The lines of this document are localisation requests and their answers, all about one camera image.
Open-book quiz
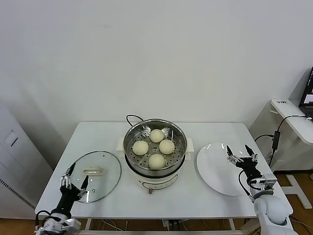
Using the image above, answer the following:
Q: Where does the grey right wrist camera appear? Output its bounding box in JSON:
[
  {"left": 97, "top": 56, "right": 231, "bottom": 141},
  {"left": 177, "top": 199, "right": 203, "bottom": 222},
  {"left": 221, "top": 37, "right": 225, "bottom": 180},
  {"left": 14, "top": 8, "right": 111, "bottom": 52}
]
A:
[{"left": 250, "top": 173, "right": 278, "bottom": 194}]

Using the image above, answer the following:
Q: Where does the white electric cooker pot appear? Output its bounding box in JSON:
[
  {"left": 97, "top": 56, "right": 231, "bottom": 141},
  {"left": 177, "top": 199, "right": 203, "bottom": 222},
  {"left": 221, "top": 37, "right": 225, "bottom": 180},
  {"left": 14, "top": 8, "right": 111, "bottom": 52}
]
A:
[{"left": 116, "top": 137, "right": 195, "bottom": 195}]

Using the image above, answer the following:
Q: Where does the black laptop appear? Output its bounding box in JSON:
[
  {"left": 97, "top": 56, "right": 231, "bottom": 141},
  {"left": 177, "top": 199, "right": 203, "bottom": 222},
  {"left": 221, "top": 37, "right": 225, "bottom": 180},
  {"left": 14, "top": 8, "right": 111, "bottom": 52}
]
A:
[{"left": 298, "top": 66, "right": 313, "bottom": 118}]

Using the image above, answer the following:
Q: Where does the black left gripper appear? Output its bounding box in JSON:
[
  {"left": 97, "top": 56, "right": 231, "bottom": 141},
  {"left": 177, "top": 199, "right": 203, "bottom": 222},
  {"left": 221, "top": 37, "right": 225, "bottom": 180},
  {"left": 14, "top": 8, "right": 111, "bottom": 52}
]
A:
[{"left": 57, "top": 164, "right": 89, "bottom": 216}]

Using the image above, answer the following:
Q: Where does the black cooker power cord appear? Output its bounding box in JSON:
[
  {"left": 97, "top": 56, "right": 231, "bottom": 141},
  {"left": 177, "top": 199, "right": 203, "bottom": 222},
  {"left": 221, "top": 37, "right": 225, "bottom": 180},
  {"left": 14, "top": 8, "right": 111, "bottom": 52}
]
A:
[{"left": 126, "top": 114, "right": 145, "bottom": 128}]

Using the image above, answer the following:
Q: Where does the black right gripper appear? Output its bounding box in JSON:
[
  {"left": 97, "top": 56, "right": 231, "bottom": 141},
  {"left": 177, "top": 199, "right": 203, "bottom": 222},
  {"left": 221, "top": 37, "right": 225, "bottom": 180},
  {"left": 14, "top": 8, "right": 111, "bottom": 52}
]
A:
[{"left": 226, "top": 145, "right": 264, "bottom": 183}]

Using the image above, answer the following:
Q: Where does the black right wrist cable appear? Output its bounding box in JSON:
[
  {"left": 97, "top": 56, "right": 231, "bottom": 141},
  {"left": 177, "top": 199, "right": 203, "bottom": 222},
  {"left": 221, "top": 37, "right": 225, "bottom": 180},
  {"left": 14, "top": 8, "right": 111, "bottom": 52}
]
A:
[{"left": 238, "top": 170, "right": 252, "bottom": 203}]

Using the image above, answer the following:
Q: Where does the dark left wrist cable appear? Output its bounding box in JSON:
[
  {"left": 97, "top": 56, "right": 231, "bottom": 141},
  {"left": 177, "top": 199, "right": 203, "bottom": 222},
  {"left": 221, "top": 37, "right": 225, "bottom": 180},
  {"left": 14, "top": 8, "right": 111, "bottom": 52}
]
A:
[{"left": 34, "top": 210, "right": 52, "bottom": 231}]

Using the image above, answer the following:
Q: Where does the grey cabinet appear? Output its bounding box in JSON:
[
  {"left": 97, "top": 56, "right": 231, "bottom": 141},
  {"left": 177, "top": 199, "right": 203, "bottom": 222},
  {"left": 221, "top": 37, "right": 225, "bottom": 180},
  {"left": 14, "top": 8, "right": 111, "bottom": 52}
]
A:
[{"left": 0, "top": 100, "right": 54, "bottom": 218}]

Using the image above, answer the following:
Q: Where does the power strip under table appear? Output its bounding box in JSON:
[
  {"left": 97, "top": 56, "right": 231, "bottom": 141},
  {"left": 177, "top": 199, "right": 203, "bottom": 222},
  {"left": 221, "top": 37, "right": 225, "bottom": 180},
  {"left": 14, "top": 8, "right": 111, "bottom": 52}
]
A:
[{"left": 162, "top": 219, "right": 183, "bottom": 230}]

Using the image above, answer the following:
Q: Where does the white steamed baozi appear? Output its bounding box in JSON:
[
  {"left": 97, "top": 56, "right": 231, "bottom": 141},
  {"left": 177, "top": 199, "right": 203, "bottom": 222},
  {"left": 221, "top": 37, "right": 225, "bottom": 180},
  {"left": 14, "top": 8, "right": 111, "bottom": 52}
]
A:
[
  {"left": 159, "top": 139, "right": 175, "bottom": 155},
  {"left": 149, "top": 129, "right": 164, "bottom": 143},
  {"left": 148, "top": 154, "right": 166, "bottom": 170},
  {"left": 132, "top": 140, "right": 149, "bottom": 156}
]

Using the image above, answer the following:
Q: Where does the stainless steel steamer basket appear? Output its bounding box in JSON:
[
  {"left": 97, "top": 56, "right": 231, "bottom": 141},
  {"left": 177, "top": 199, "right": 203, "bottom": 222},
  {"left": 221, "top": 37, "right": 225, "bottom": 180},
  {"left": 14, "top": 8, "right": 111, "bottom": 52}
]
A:
[{"left": 123, "top": 118, "right": 188, "bottom": 175}]

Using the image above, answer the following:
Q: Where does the glass lid with cream handle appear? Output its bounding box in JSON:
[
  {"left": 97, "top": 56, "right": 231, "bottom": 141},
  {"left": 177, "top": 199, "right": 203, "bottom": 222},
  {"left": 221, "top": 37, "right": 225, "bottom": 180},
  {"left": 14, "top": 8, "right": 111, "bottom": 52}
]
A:
[{"left": 65, "top": 150, "right": 122, "bottom": 203}]

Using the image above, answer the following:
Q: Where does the white table frame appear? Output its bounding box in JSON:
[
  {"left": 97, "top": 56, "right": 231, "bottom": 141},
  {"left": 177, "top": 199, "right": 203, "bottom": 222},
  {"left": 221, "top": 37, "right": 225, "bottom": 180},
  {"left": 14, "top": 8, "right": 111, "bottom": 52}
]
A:
[{"left": 73, "top": 217, "right": 245, "bottom": 235}]

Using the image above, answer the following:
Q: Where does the white round plate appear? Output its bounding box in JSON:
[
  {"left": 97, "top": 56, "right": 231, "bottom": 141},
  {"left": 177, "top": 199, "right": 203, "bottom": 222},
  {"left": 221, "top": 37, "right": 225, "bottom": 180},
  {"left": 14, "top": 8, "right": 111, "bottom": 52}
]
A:
[{"left": 196, "top": 142, "right": 258, "bottom": 196}]

